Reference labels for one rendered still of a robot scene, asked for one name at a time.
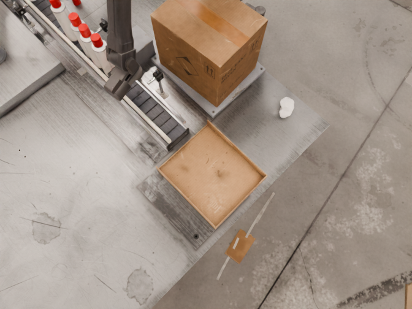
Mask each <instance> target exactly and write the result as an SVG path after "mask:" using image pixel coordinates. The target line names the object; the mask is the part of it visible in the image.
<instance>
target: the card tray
mask: <svg viewBox="0 0 412 309"><path fill-rule="evenodd" d="M156 169H157V170H158V171H159V172H160V173H161V175H162V176H163V177H164V178H165V179H166V180H167V181H168V182H169V183H170V184H171V185H172V186H173V187H174V188H175V189H176V190H177V191H178V192H179V193H180V194H181V195H182V196H183V197H184V198H185V199H186V200H187V201H188V202H189V203H190V204H191V205H192V206H193V207H194V208H195V209H196V210H197V211H198V212H199V213H200V214H201V215H202V216H203V217H204V218H205V220H206V221H207V222H208V223H209V224H210V225H211V226H212V227H213V228H214V229H216V228H217V227H218V226H219V225H220V224H221V223H222V222H223V221H224V220H225V219H226V218H227V217H228V216H229V215H230V214H231V213H232V212H233V211H234V210H235V209H236V208H237V207H238V206H239V205H240V204H241V203H242V202H243V201H244V200H245V199H246V198H247V197H248V196H249V195H250V194H251V193H252V192H253V191H254V190H255V189H256V188H257V187H258V186H259V185H260V184H261V183H262V182H263V181H264V180H265V179H266V178H267V176H268V175H267V174H266V173H265V172H264V171H263V170H262V169H261V168H260V167H258V166H257V165H256V164H255V163H254V162H253V161H252V160H251V159H250V158H249V157H247V155H246V154H244V152H243V151H241V150H240V149H239V148H238V147H237V146H236V145H235V144H234V143H232V142H231V141H230V140H229V139H228V138H227V137H226V136H225V135H224V134H223V133H222V132H221V131H220V130H219V129H218V128H217V127H215V126H214V125H213V124H212V123H211V122H210V121H209V120H207V125H206V126H204V127H203V128H202V129H201V130H200V131H199V132H198V133H197V134H196V135H195V136H194V137H192V138H191V139H190V140H189V141H188V142H186V143H185V144H184V145H183V146H182V147H181V148H180V149H179V150H178V151H177V152H176V153H174V154H173V155H172V156H171V157H170V158H169V159H168V160H167V161H166V162H165V163H164V164H163V165H161V166H160V167H159V168H158V167H157V166H156Z"/></svg>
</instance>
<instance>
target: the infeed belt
mask: <svg viewBox="0 0 412 309"><path fill-rule="evenodd" d="M32 3H33V4H34V5H35V6H36V7H37V8H38V9H39V10H40V11H41V12H42V13H43V14H44V15H45V16H46V17H47V18H48V19H49V20H50V21H51V22H52V23H53V24H54V25H55V26H56V27H57V28H58V29H59V30H60V31H61V32H62V33H63V34H64V35H65V36H66V34H65V32H64V31H63V29H62V27H61V25H60V24H59V22H58V21H57V19H56V17H55V16H54V14H53V12H52V11H51V8H50V7H51V4H50V2H49V0H37V1H36V2H32ZM29 7H30V6H29ZM30 8H31V7H30ZM31 9H32V8H31ZM54 32H55V33H57V32H56V31H54ZM57 35H59V34H58V33H57ZM59 36H60V35H59ZM66 37H67V36H66ZM60 38H62V37H61V36H60ZM62 40H63V41H65V40H64V39H63V38H62ZM65 43H67V42H66V41H65ZM72 43H73V44H74V45H75V46H76V47H77V48H78V49H79V50H80V51H81V52H82V53H83V54H84V55H85V56H86V54H85V52H84V51H83V48H82V47H81V45H80V43H79V42H78V41H76V42H72ZM67 44H68V43H67ZM68 46H70V45H69V44H68ZM70 48H71V49H73V48H72V47H71V46H70ZM73 51H74V52H76V51H75V50H74V49H73ZM76 54H78V53H77V52H76ZM78 55H79V54H78ZM79 57H81V56H80V55H79ZM86 57H87V56H86ZM81 59H82V60H84V59H83V58H82V57H81ZM88 59H89V58H88ZM89 60H90V61H91V62H92V63H93V61H92V59H89ZM84 62H86V61H85V60H84ZM86 63H87V62H86ZM87 65H89V64H88V63H87ZM89 67H90V68H92V67H91V66H90V65H89ZM92 70H93V71H95V70H94V69H93V68H92ZM95 73H97V72H96V71H95ZM97 75H98V76H100V75H99V74H98V73H97ZM100 77H101V76H100ZM102 79H103V78H102ZM126 96H127V97H128V98H129V99H130V100H131V101H132V102H133V103H134V104H135V105H136V106H137V107H138V108H139V109H140V110H141V111H142V112H143V113H144V114H146V116H147V117H149V119H150V120H151V121H152V122H154V124H155V125H157V127H158V128H159V129H160V130H161V131H162V132H163V133H165V135H166V136H168V138H169V139H170V140H171V143H168V144H169V145H171V144H172V143H173V142H174V141H176V140H177V139H178V138H179V137H180V136H181V135H182V134H183V133H184V132H185V131H186V129H185V128H184V127H183V126H182V125H181V124H179V122H178V121H177V120H176V119H175V118H174V117H172V116H171V115H170V114H169V113H168V112H167V111H166V110H165V109H164V108H163V107H162V106H161V105H160V104H158V102H156V101H155V100H154V99H153V98H152V97H151V96H150V95H149V94H148V93H147V92H146V91H145V90H144V89H143V88H142V87H141V86H140V85H139V84H138V83H137V82H136V81H134V82H133V84H132V85H131V89H130V90H129V91H128V92H127V93H126ZM123 100H124V99H123ZM124 101H125V100H124ZM125 102H126V101H125ZM126 103H127V102H126ZM127 104H128V103H127ZM128 105H129V104H128ZM129 106H130V105H129ZM130 107H131V106H130ZM131 108H132V107H131ZM132 109H133V108H132ZM133 110H134V109H133ZM134 111H135V110H134ZM135 112H136V111H135ZM136 113H137V112H136ZM137 114H138V113H137ZM138 115H139V114H138ZM139 116H140V115H139ZM140 117H141V116H140ZM141 118H142V117H141ZM142 119H143V118H142ZM143 120H144V119H143ZM144 121H145V120H144ZM145 122H146V121H145ZM146 123H147V122H146ZM147 124H148V123H147ZM148 125H149V124H148ZM149 126H150V125H149ZM150 127H151V126H150ZM151 128H152V127H151ZM152 129H153V128H152ZM153 130H154V129H153ZM154 131H155V130H154ZM155 132H156V131H155ZM156 133H157V132H156ZM157 134H158V133H157ZM158 135H159V134H158ZM159 136H160V135H159ZM160 137H161V136H160ZM161 138H162V137H161ZM162 139H163V138H162ZM163 140H164V139H163ZM164 141H165V140H164ZM165 142H166V141H165ZM166 143H167V142H166Z"/></svg>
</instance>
